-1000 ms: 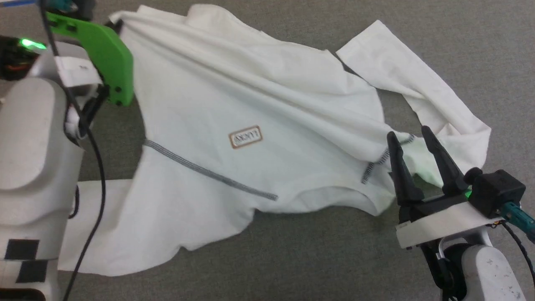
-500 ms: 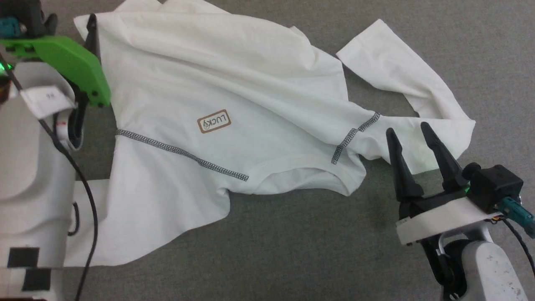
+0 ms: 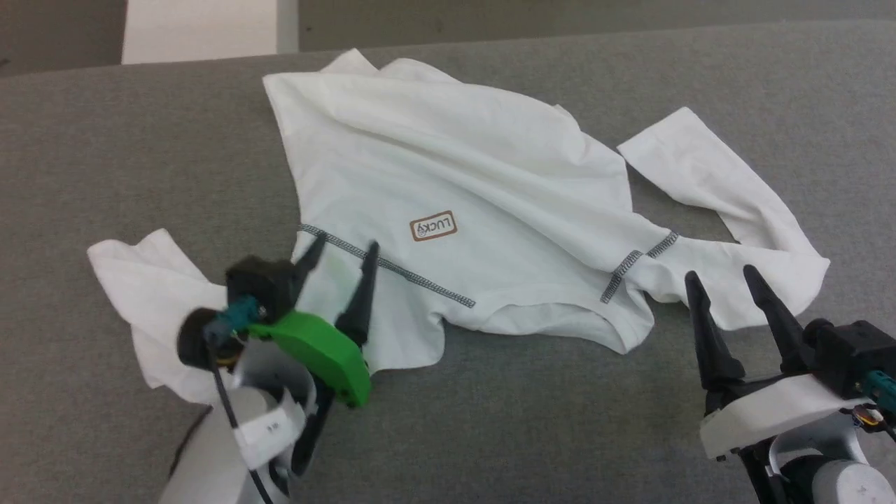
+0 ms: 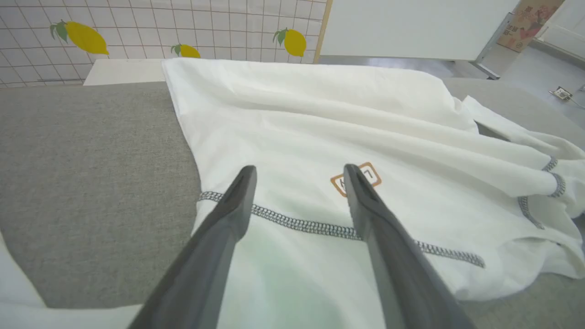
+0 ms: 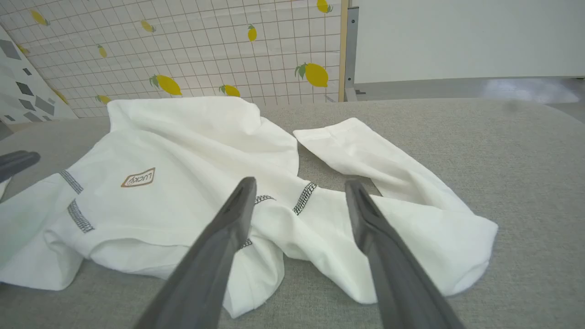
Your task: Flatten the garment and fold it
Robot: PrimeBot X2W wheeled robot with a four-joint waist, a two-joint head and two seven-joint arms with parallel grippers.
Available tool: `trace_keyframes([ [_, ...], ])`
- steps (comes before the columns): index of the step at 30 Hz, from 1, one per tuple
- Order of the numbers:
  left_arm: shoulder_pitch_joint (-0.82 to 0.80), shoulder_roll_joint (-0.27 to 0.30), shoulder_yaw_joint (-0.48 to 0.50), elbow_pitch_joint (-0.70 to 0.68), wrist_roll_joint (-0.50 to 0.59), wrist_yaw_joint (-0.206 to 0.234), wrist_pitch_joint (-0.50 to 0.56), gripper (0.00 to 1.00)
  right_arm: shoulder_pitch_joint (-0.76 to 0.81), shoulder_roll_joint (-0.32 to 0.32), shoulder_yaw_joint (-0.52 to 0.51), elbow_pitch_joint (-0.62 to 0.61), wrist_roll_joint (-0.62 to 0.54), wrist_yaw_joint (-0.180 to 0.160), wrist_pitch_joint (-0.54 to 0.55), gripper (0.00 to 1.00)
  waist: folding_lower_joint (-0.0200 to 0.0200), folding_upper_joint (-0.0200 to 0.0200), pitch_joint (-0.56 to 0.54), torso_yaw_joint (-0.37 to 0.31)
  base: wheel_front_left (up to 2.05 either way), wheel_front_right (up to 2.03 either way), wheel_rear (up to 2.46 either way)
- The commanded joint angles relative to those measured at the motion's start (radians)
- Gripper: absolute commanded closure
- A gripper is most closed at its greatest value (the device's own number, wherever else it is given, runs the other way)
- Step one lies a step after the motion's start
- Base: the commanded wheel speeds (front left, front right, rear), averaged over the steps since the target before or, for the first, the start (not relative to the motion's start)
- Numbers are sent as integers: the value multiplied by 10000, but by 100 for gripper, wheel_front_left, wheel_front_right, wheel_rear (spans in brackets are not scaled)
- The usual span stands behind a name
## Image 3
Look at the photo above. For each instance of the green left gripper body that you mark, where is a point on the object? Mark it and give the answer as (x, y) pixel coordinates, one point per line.
(322, 353)

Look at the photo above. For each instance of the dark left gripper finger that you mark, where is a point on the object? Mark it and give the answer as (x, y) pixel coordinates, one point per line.
(306, 266)
(360, 301)

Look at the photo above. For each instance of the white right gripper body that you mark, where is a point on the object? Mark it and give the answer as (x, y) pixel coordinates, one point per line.
(770, 413)

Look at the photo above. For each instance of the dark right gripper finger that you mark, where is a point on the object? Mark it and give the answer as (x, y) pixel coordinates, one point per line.
(787, 343)
(714, 350)

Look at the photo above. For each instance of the white long-sleeve shirt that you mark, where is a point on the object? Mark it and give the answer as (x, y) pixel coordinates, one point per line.
(455, 161)

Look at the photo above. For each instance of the white grey right arm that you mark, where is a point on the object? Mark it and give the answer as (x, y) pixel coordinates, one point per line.
(840, 483)

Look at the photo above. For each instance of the black left cylindrical motor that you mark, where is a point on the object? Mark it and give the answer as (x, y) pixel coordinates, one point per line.
(196, 339)

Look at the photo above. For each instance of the white box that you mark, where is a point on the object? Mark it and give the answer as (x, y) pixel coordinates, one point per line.
(203, 28)

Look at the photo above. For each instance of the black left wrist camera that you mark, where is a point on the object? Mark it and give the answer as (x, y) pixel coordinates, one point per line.
(259, 287)

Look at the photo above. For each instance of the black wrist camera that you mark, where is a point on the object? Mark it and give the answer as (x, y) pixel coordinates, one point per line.
(259, 287)
(847, 353)

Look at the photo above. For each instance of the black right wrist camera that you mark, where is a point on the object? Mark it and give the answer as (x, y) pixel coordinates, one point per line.
(847, 353)

